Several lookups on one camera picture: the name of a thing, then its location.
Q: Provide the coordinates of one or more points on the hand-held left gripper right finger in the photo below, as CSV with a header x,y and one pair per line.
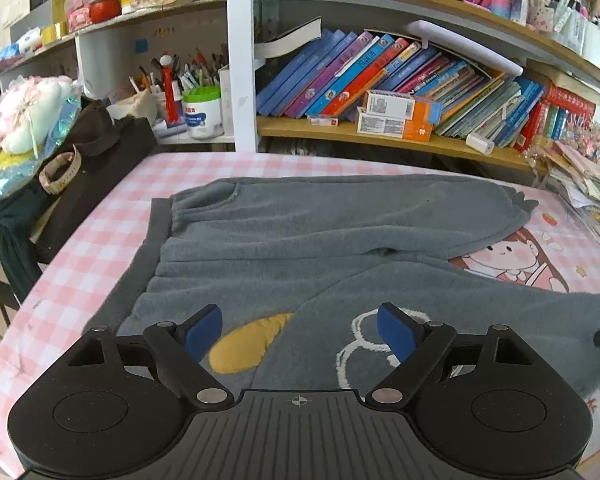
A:
x,y
397,332

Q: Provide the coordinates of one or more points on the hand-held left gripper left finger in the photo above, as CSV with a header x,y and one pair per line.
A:
x,y
202,332

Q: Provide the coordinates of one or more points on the grey fleece pants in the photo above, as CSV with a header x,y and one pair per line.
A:
x,y
305,240

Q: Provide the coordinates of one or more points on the pile of notebooks and booklets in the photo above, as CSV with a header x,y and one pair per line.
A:
x,y
590,195

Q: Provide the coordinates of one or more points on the pink checked cartoon desk mat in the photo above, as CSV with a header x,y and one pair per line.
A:
x,y
105,200

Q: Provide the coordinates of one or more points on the black box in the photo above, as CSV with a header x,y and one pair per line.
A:
x,y
95,190

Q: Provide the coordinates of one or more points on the colourful beaded ornament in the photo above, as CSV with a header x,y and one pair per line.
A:
x,y
585,137

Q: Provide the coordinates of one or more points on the white charger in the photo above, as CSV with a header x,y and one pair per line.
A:
x,y
480,143

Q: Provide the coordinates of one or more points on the dark green cloth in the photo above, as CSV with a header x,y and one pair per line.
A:
x,y
15,240

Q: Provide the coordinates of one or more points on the beige wrist watch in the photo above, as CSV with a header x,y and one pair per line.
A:
x,y
60,172

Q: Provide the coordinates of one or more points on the white can with green lid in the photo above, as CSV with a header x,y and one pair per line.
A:
x,y
202,115

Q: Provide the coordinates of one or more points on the small red white box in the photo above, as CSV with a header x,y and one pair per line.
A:
x,y
324,120

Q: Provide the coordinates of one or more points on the orange blue white box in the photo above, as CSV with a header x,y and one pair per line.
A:
x,y
405,107

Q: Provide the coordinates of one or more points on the brown hat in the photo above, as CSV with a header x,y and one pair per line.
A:
x,y
97,130

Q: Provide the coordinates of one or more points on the row of colourful books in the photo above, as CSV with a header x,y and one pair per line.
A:
x,y
430,90

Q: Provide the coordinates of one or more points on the iridescent wrapping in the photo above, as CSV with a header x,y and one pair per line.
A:
x,y
62,130

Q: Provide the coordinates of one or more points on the bunch of pens and brushes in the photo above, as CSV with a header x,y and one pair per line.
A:
x,y
190,70

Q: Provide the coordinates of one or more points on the thick beige book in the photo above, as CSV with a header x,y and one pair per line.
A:
x,y
565,77

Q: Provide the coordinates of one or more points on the white wooden bookshelf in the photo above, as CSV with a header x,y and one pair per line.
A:
x,y
242,60

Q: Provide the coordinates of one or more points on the white pink plush toy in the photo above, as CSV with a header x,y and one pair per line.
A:
x,y
30,115

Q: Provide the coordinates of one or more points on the white lamp bar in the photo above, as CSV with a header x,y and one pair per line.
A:
x,y
470,47

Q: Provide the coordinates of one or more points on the pink packet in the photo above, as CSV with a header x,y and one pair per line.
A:
x,y
78,16

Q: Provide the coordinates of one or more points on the row of bottles and pens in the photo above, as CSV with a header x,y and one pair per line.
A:
x,y
545,5

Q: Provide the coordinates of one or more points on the red round doll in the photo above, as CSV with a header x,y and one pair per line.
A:
x,y
105,5

